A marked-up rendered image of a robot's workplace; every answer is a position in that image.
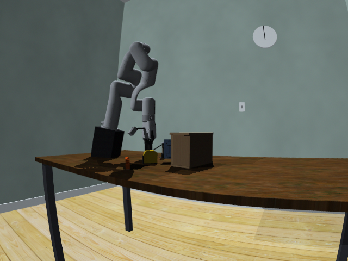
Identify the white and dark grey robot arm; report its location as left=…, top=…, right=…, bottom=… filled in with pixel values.
left=101, top=42, right=158, bottom=131

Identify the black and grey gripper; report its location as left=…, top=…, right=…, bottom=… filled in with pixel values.
left=142, top=120, right=156, bottom=151

